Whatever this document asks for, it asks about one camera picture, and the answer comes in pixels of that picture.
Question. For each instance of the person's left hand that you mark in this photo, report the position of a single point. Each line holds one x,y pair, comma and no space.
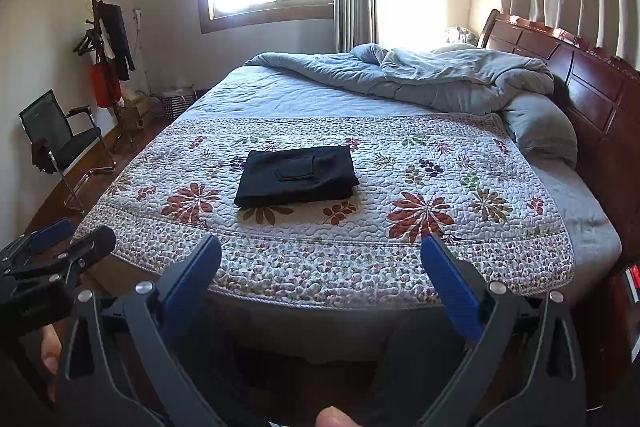
50,352

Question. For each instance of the black hanging garment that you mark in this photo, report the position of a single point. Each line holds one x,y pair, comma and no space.
117,37

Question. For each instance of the floral quilt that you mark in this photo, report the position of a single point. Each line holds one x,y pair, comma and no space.
350,227

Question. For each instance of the striped basket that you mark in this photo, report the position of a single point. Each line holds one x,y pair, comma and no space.
175,107

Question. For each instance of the black office chair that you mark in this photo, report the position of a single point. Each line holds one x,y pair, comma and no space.
75,144

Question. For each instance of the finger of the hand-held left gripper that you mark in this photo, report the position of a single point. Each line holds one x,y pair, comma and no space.
50,233
92,247

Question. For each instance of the red bag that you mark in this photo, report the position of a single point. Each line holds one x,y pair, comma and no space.
104,84

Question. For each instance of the grey bed sheet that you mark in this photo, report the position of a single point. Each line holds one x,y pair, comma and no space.
580,217

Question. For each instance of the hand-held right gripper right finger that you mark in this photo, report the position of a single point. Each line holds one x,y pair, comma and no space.
450,287

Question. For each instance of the brown bag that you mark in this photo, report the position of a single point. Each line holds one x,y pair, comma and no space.
136,112

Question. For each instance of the wooden headboard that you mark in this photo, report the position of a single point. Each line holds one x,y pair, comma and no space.
590,92

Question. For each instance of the white bedside object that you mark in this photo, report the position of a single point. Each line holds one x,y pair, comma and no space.
457,34

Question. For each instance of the black pants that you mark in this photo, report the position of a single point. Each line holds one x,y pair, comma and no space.
295,177

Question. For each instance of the person's right hand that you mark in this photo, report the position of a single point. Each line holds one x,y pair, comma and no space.
335,419

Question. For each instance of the pale blue quilted bedspread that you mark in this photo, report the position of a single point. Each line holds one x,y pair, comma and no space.
300,92

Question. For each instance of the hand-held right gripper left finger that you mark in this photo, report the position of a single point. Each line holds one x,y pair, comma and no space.
190,277

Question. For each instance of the grey-blue duvet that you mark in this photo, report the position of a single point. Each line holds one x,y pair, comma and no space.
425,77

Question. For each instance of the grey pillow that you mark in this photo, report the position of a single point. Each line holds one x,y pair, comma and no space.
540,127

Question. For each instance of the wooden bed frame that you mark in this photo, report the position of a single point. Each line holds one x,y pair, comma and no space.
600,332

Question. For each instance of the red box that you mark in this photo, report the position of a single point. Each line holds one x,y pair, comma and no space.
634,279

